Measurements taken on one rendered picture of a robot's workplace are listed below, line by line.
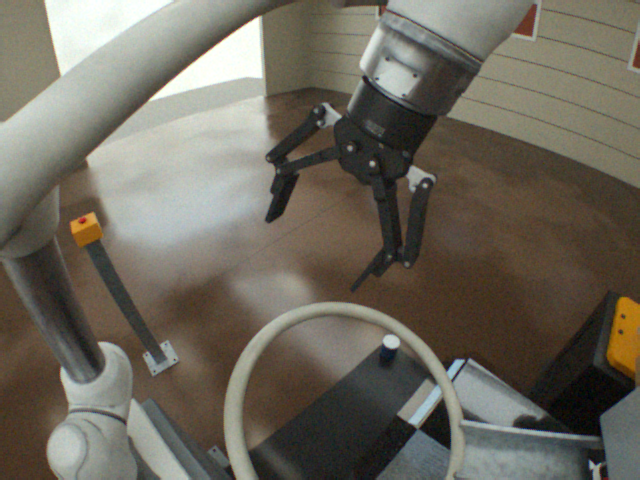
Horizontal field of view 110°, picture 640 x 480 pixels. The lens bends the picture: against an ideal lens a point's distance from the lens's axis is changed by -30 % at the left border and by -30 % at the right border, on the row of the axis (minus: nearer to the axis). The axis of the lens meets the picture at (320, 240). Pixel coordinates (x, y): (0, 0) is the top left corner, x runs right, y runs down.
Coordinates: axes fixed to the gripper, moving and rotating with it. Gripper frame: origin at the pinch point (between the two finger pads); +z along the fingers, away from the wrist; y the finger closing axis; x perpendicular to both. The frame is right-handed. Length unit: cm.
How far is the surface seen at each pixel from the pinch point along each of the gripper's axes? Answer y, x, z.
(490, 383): 63, 46, 44
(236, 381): 2.1, -10.6, 24.9
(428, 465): 58, 15, 55
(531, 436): 58, 14, 18
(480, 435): 49, 12, 25
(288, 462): 39, 13, 143
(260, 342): 0.3, -2.3, 24.9
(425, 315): 58, 142, 122
